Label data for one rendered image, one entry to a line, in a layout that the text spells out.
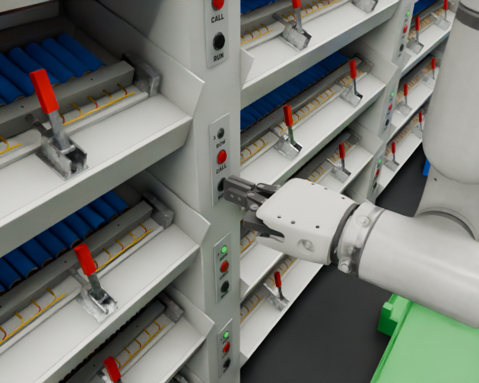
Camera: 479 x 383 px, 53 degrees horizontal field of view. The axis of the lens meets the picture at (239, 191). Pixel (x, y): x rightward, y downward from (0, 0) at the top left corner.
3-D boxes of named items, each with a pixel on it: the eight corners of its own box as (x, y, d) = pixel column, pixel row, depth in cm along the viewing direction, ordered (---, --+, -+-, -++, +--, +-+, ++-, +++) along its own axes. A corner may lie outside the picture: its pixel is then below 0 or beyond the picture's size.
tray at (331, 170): (365, 166, 127) (393, 128, 117) (232, 312, 86) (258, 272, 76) (305, 121, 132) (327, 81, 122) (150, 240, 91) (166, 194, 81)
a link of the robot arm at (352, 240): (350, 295, 54) (326, 283, 55) (380, 251, 60) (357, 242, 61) (362, 237, 49) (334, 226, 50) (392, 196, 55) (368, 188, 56)
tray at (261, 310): (355, 223, 138) (380, 193, 128) (233, 377, 97) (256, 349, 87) (299, 181, 142) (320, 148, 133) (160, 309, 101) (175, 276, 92)
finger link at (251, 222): (246, 242, 56) (240, 213, 60) (312, 238, 56) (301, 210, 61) (246, 235, 55) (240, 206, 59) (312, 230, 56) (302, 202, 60)
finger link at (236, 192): (255, 226, 60) (212, 208, 63) (268, 213, 62) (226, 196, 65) (255, 205, 58) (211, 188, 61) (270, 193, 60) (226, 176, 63)
